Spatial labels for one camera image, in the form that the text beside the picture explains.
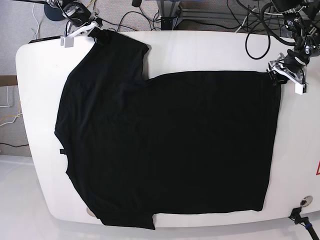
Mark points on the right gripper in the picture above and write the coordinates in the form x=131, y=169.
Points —
x=78, y=14

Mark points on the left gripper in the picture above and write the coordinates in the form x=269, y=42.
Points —
x=294, y=61

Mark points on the black T-shirt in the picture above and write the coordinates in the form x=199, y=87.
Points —
x=185, y=143

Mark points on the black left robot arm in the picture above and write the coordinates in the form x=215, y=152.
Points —
x=299, y=19

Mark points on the round black stand base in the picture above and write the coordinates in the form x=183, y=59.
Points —
x=53, y=10

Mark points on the black flat bar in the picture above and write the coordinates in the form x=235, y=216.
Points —
x=44, y=39

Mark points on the red warning sticker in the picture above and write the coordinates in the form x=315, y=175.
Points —
x=318, y=169

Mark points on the round table grommet right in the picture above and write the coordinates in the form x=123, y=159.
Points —
x=306, y=201

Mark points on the round table grommet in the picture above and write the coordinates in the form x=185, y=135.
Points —
x=306, y=201
x=90, y=212

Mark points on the round table grommet left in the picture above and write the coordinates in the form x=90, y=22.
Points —
x=90, y=212

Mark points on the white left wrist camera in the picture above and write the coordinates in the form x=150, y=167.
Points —
x=300, y=83

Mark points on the aluminium frame post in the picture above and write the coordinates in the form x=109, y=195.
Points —
x=170, y=14

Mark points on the black cable clamp plug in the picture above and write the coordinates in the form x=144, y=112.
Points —
x=295, y=216

